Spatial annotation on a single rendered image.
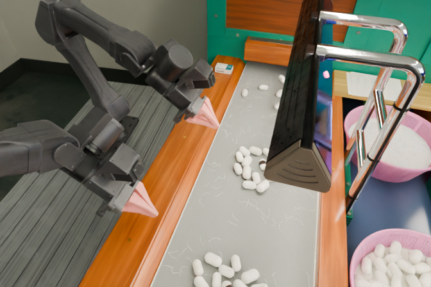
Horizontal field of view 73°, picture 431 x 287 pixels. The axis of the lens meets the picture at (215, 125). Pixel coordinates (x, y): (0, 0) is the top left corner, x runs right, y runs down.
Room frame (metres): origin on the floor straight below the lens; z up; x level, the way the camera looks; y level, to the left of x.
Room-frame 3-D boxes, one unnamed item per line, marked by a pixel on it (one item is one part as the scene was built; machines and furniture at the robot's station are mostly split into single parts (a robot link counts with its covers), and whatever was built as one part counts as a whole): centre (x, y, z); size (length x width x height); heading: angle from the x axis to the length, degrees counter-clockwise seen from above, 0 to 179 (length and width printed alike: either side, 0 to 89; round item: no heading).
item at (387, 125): (0.49, -0.26, 0.90); 0.20 x 0.19 x 0.45; 163
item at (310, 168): (0.52, -0.19, 1.08); 0.62 x 0.08 x 0.07; 163
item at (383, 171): (0.60, -0.50, 0.72); 0.27 x 0.27 x 0.10
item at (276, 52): (0.95, -0.26, 0.83); 0.30 x 0.06 x 0.07; 73
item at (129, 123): (0.68, 0.32, 0.71); 0.20 x 0.07 x 0.08; 168
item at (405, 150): (0.60, -0.50, 0.71); 0.22 x 0.22 x 0.06
